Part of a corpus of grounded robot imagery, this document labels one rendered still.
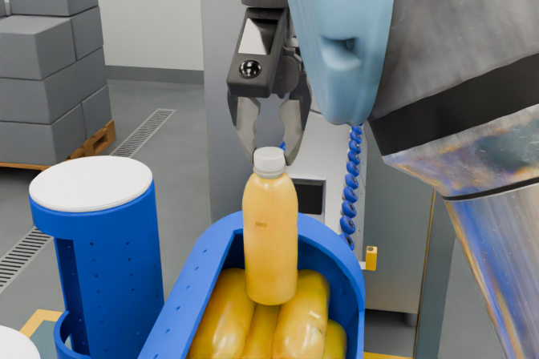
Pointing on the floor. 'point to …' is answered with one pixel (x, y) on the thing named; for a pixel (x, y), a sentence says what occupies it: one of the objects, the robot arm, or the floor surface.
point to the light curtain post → (434, 280)
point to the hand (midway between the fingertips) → (269, 156)
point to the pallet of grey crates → (52, 66)
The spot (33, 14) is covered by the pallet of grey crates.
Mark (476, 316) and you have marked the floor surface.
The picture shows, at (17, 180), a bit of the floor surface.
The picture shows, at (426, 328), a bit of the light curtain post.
